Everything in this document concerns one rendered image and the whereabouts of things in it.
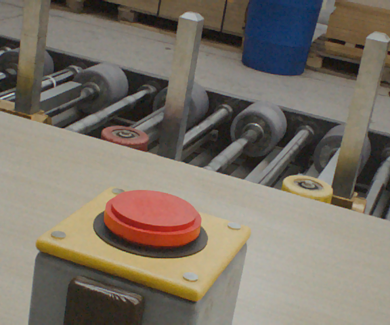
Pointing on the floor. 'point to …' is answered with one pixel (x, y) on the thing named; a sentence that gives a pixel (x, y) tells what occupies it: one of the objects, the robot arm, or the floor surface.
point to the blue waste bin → (279, 34)
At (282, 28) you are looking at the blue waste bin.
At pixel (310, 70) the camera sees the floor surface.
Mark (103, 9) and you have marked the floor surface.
